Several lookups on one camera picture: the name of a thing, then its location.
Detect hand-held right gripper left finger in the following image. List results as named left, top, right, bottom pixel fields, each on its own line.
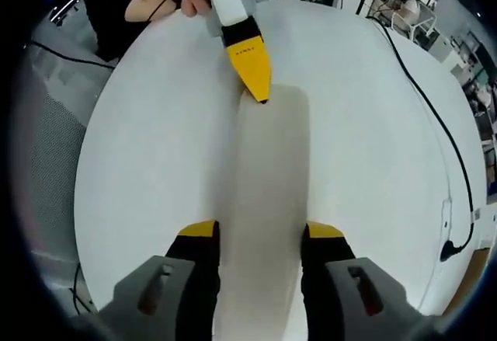
left=111, top=218, right=222, bottom=341

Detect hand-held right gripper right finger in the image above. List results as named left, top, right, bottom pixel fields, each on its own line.
left=300, top=220, right=412, bottom=341

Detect grey cutlery case lid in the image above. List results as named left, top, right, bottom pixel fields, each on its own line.
left=213, top=83, right=311, bottom=341

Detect dark cloth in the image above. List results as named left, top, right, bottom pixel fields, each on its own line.
left=82, top=0, right=156, bottom=62

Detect brown cardboard box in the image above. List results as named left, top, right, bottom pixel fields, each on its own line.
left=471, top=247, right=494, bottom=280

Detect grey mesh office chair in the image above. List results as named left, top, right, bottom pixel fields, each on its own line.
left=27, top=82, right=89, bottom=259

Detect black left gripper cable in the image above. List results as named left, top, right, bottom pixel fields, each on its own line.
left=146, top=0, right=188, bottom=20

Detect black power cable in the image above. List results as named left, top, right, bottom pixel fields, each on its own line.
left=367, top=14, right=475, bottom=263

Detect thin black cable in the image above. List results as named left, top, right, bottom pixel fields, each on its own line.
left=23, top=40, right=117, bottom=71

